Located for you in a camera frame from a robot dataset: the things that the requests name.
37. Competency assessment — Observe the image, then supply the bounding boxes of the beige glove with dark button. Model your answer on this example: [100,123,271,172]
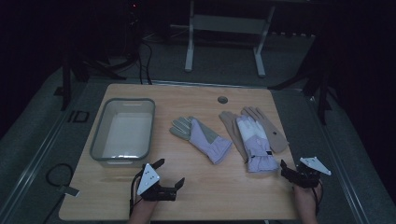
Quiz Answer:
[240,105,290,154]

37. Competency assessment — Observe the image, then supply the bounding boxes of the white metal table frame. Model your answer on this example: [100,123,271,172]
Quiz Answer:
[169,0,278,78]

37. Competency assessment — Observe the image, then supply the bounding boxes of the black looped floor cable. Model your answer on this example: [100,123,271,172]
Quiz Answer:
[41,162,75,224]

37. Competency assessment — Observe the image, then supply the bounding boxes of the black hanging cables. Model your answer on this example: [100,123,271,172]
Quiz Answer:
[136,40,154,86]

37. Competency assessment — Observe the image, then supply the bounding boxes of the person's left hand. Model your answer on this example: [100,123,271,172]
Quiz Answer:
[132,175,159,210]

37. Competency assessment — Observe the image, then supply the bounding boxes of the person's right hand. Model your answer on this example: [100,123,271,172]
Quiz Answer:
[292,181,323,209]

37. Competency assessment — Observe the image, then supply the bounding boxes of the purple glove with white fingers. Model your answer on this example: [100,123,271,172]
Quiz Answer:
[234,115,280,174]

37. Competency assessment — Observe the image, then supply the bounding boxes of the right hand-held gripper cable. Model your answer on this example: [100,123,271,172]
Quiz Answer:
[311,181,324,217]

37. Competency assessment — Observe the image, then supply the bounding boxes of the black tripod stand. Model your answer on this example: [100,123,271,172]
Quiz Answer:
[267,34,339,126]
[54,3,143,112]

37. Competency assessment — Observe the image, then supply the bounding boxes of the grey plastic bin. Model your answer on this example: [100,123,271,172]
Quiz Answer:
[89,97,156,165]

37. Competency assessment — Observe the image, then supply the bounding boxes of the left hand-held gripper cable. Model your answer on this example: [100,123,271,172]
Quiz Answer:
[128,171,145,218]

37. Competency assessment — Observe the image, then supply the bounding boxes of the purple glove with grey palm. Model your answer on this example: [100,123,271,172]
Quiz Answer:
[168,116,233,165]

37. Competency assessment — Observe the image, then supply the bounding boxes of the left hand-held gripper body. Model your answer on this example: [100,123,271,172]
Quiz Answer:
[135,162,179,203]

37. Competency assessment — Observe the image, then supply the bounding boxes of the grey plug on floor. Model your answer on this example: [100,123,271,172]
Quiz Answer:
[56,185,81,198]

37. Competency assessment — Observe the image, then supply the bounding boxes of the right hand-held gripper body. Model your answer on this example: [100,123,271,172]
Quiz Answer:
[290,156,332,189]

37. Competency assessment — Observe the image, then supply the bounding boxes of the hand-held gripper cable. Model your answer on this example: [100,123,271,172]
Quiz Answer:
[128,171,145,218]
[311,181,324,217]

